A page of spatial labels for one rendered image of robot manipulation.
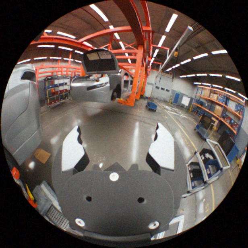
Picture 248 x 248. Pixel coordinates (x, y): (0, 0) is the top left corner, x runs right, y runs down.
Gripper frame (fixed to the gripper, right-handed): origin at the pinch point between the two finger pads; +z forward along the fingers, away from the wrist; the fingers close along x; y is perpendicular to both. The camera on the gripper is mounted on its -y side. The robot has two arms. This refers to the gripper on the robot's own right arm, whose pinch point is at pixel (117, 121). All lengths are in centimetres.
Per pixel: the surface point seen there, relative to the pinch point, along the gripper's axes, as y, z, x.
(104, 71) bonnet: -62, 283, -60
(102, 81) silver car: -17, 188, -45
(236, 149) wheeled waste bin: 111, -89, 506
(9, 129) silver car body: -2, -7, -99
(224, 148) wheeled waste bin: 165, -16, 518
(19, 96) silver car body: -22, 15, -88
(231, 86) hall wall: -300, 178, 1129
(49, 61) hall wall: -459, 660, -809
